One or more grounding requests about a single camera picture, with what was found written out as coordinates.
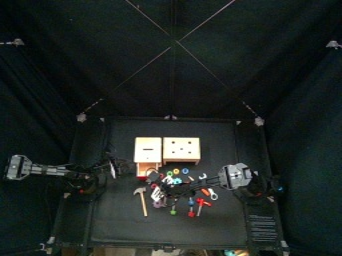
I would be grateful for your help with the small red toy bolt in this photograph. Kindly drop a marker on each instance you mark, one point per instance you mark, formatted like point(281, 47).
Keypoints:
point(154, 186)

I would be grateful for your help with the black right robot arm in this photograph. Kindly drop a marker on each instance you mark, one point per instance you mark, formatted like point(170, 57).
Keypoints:
point(235, 176)

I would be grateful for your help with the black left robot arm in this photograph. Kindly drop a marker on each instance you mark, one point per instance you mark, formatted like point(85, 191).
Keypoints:
point(40, 169)

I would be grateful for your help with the open wooden drawer red front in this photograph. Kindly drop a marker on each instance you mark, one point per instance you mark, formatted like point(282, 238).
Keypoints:
point(147, 170)

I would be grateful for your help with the blue and red toy bolt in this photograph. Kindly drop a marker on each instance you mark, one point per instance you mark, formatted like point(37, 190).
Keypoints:
point(191, 206)

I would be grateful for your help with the green toy bolt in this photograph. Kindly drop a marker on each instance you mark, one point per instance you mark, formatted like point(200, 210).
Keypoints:
point(172, 210)

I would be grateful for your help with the orange toy bolt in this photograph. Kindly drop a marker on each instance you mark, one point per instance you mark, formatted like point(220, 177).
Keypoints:
point(204, 192)

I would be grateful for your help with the white open-end toy wrench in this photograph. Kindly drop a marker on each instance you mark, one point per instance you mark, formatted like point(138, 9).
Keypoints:
point(203, 176)

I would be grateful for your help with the white perforated toy plate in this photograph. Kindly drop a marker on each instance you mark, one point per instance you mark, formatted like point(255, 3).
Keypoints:
point(156, 194)

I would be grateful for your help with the cyan toy gear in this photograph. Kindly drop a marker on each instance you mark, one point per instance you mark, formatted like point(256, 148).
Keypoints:
point(178, 181)

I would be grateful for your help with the purple toy nut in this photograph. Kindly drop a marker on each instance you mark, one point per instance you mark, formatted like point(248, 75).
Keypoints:
point(158, 204)

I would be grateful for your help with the red toy nut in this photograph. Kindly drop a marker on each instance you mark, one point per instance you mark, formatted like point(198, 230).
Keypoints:
point(160, 175)

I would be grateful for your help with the green toy nut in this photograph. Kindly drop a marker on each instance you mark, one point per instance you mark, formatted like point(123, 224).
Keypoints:
point(170, 173)

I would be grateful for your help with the wooden toy hammer grey head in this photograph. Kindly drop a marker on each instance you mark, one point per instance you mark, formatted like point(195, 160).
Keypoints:
point(142, 200)

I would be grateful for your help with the yellow toy nut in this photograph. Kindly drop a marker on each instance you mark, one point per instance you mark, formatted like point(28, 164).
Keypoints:
point(176, 171)

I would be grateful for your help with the blue toy nut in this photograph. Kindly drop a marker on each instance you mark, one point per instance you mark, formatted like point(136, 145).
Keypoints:
point(184, 171)

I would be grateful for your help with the wooden box with slot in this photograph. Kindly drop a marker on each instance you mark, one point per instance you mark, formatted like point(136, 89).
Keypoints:
point(147, 149)

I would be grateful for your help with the red toy screwdriver white shaft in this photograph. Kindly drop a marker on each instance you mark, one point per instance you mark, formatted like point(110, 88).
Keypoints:
point(200, 203)

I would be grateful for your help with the wooden box with holes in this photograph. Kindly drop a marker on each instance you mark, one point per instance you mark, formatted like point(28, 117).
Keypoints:
point(180, 150)

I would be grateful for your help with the white toy bracket piece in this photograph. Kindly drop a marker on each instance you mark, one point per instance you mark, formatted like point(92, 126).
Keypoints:
point(167, 180)

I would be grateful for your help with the grey metal frame bracket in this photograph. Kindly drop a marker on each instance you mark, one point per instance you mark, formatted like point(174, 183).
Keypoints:
point(333, 44)
point(259, 121)
point(81, 117)
point(45, 247)
point(170, 117)
point(16, 42)
point(283, 247)

